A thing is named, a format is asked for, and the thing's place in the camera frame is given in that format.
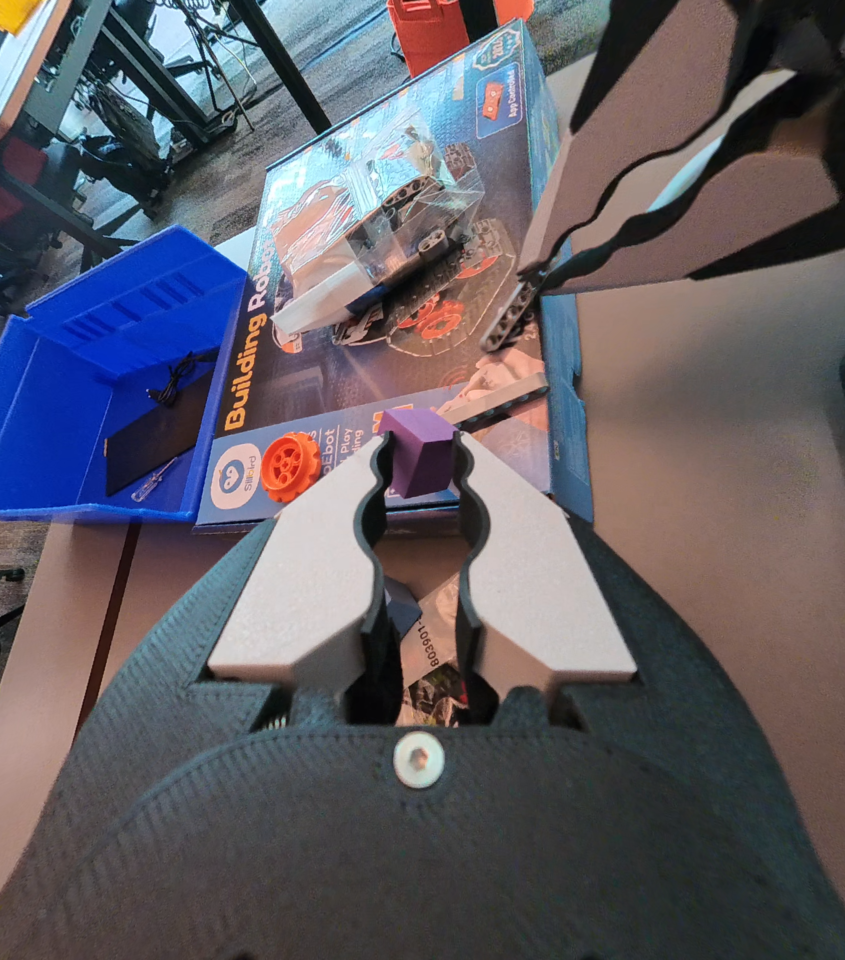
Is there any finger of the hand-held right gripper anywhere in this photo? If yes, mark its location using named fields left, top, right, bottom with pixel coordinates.
left=518, top=11, right=793, bottom=273
left=541, top=71, right=841, bottom=296

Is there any blue plastic storage bin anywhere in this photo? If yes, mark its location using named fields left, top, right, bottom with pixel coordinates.
left=0, top=225, right=250, bottom=524

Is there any flat black rectangular panel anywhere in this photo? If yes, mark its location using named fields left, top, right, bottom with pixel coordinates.
left=103, top=345, right=221, bottom=496

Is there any red bag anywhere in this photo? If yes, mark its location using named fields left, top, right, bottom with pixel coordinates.
left=0, top=135, right=49, bottom=220

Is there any black metal table leg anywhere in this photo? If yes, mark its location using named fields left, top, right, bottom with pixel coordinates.
left=231, top=0, right=334, bottom=136

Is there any black cable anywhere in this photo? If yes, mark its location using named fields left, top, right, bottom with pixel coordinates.
left=145, top=352, right=217, bottom=410

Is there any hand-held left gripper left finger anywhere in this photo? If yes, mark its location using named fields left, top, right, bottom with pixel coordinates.
left=206, top=435, right=403, bottom=725

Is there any small orange plastic wheel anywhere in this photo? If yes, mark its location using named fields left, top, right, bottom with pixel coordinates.
left=261, top=432, right=319, bottom=502

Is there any light wooden side table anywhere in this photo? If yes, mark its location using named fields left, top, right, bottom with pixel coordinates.
left=0, top=0, right=221, bottom=256

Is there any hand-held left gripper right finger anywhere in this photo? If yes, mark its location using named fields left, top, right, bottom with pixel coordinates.
left=454, top=433, right=637, bottom=724

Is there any dark blue cardboard kit box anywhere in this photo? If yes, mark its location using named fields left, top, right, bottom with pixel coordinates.
left=192, top=18, right=595, bottom=535

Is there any purple wooden cube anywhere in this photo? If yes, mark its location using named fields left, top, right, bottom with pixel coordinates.
left=377, top=407, right=463, bottom=498

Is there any blue wooden cube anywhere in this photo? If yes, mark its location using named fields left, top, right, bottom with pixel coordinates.
left=385, top=577, right=424, bottom=639

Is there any orange tote bag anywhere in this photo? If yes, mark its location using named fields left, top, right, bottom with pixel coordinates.
left=386, top=0, right=536, bottom=80

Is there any small clear-handled screwdriver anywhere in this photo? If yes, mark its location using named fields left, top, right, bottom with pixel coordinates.
left=130, top=457, right=178, bottom=502

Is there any light grey perforated beam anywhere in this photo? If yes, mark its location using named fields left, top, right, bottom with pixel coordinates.
left=482, top=273, right=544, bottom=352

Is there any clear bag with white flap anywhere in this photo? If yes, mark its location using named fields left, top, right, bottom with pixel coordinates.
left=270, top=105, right=487, bottom=335

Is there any grey desk with cable flap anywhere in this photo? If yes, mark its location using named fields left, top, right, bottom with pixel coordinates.
left=0, top=521, right=142, bottom=939

